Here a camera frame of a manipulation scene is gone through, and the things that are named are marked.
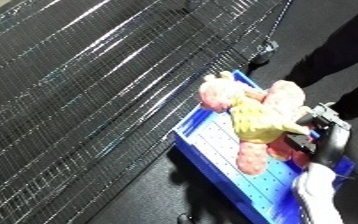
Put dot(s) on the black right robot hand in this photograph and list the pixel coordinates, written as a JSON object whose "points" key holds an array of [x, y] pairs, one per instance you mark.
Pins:
{"points": [[329, 133]]}

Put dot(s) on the pink and yellow plush toy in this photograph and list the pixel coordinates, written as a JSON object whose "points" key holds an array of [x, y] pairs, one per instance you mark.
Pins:
{"points": [[258, 116]]}

